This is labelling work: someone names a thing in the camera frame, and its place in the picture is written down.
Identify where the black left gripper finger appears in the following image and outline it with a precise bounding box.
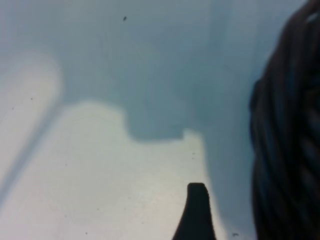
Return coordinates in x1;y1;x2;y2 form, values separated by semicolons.
171;182;217;240

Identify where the dark brown wicker basket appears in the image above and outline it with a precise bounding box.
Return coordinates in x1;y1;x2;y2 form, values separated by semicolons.
249;0;320;240

